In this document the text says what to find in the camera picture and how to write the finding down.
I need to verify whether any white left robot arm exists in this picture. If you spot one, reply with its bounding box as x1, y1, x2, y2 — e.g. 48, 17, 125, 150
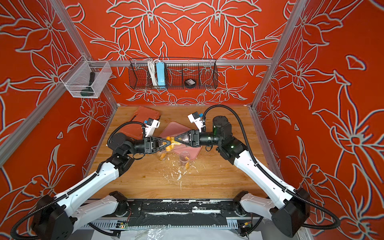
11, 119, 172, 240

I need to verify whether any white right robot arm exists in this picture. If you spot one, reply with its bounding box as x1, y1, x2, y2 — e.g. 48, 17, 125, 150
175, 105, 341, 238

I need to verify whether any dark green flashlight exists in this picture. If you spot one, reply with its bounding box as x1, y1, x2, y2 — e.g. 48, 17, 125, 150
81, 72, 96, 97

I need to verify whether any orange plastic tool case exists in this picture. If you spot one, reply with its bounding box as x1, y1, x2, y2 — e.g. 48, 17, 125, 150
121, 106, 161, 140

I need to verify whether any clear open cookie jar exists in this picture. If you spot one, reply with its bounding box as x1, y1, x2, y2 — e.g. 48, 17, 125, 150
179, 152, 191, 170

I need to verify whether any black wire wall basket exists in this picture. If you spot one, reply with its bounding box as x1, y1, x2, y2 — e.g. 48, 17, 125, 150
128, 57, 219, 90

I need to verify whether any light blue box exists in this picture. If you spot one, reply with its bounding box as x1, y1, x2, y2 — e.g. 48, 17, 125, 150
156, 62, 166, 88

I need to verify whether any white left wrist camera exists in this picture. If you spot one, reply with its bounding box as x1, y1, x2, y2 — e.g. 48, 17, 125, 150
144, 118, 160, 137

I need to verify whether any clear acrylic wall box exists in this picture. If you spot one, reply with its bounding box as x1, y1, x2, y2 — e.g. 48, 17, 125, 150
60, 56, 112, 99

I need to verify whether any pink plastic tray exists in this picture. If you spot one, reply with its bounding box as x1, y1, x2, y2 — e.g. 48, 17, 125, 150
160, 121, 203, 160

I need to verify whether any clear jar with cookies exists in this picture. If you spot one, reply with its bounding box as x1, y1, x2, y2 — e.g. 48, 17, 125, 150
166, 136, 181, 152

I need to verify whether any white coiled cable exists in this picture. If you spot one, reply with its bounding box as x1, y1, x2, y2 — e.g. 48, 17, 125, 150
147, 59, 158, 88

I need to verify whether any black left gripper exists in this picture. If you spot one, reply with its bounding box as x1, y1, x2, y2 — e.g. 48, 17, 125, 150
125, 137, 175, 159

